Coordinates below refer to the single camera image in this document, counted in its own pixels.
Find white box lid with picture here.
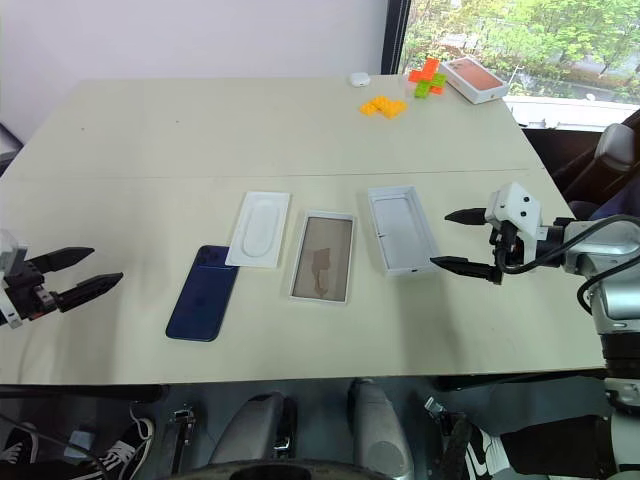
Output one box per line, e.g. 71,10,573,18
288,209,356,305

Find black and white sneaker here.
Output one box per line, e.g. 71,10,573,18
0,422,40,470
82,403,157,480

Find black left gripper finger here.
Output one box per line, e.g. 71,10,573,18
27,246,96,275
49,272,125,314

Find white box base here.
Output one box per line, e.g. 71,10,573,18
367,185,446,278

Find grey rounded shell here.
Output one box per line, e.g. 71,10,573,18
347,378,414,479
207,392,299,467

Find yellow toy brick block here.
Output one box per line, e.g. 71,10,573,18
358,94,409,120

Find dark blue smartphone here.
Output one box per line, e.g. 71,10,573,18
165,244,240,343

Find orange and green blocks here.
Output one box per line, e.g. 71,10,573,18
408,57,448,96

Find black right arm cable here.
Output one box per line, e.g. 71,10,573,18
492,215,640,315

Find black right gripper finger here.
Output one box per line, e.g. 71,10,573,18
429,255,503,286
443,207,486,226

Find black sneaker with white swoosh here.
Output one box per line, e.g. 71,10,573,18
449,413,512,477

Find dark chair with grey headrest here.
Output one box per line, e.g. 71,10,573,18
549,106,640,221

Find white moulded insert tray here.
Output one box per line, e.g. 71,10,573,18
224,191,292,270

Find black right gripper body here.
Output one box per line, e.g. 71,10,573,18
487,219,527,272

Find black window frame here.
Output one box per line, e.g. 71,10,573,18
380,0,412,74

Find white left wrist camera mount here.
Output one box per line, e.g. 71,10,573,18
0,228,30,330

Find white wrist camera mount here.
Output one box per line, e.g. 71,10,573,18
482,181,551,262
0,228,30,330

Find phone box with orange print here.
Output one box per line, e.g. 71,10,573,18
438,55,510,105

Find green toy brick block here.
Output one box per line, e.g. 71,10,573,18
411,73,449,100

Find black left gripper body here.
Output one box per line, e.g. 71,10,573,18
0,259,64,321

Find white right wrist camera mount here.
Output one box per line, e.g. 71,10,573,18
482,181,551,262

